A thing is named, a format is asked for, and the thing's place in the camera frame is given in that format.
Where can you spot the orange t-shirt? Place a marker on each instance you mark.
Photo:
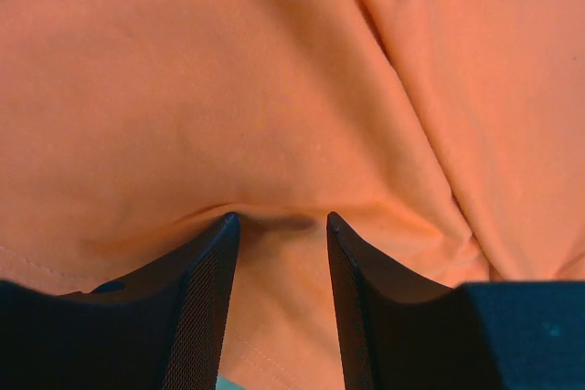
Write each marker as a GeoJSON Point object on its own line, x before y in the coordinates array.
{"type": "Point", "coordinates": [448, 133]}

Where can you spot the teal blue t-shirt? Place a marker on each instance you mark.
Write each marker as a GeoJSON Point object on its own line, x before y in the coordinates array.
{"type": "Point", "coordinates": [223, 383]}

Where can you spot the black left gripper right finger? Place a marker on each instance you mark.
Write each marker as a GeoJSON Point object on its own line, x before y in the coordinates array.
{"type": "Point", "coordinates": [400, 330]}

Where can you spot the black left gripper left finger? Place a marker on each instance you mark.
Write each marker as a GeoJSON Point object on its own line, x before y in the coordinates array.
{"type": "Point", "coordinates": [159, 327]}

